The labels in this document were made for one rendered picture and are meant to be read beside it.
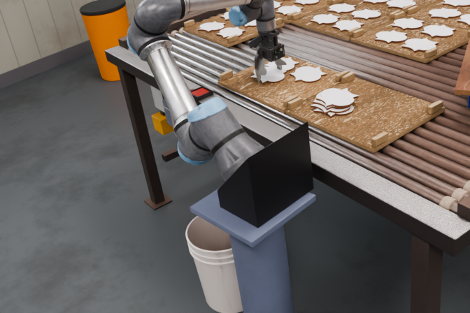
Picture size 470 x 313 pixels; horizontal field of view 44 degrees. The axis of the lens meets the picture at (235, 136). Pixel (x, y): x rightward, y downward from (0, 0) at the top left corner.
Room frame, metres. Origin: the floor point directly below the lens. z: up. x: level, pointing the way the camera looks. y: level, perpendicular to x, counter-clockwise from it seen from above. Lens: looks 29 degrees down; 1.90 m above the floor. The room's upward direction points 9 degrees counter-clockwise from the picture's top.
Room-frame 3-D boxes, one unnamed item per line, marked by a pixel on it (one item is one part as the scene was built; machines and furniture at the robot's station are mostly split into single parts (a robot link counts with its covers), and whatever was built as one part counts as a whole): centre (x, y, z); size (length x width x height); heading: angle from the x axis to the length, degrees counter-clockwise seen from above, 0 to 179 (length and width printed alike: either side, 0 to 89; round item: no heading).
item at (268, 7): (2.14, -0.18, 1.24); 0.09 x 0.08 x 0.11; 129
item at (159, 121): (2.46, 0.32, 0.74); 0.09 x 0.08 x 0.24; 31
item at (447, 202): (2.03, -0.05, 0.90); 1.95 x 0.05 x 0.05; 31
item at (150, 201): (2.78, 0.49, 0.43); 0.12 x 0.12 x 0.85; 31
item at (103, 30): (4.84, 0.91, 0.31); 0.38 x 0.38 x 0.62
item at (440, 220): (1.99, 0.01, 0.89); 2.08 x 0.08 x 0.06; 31
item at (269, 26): (2.14, -0.19, 1.16); 0.08 x 0.08 x 0.05
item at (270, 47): (2.14, -0.19, 1.08); 0.09 x 0.08 x 0.12; 33
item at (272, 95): (2.13, -0.22, 0.93); 0.41 x 0.35 x 0.02; 33
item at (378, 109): (1.78, -0.45, 0.93); 0.41 x 0.35 x 0.02; 32
